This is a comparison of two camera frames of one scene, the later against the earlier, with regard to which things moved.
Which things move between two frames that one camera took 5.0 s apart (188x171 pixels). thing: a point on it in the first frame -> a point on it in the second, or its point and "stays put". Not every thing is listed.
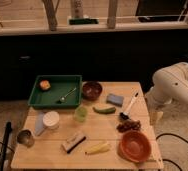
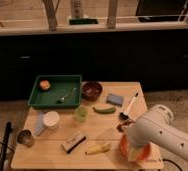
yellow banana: (99, 148) stays put
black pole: (8, 130) stays put
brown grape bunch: (128, 125) stays put
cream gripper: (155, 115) -> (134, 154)
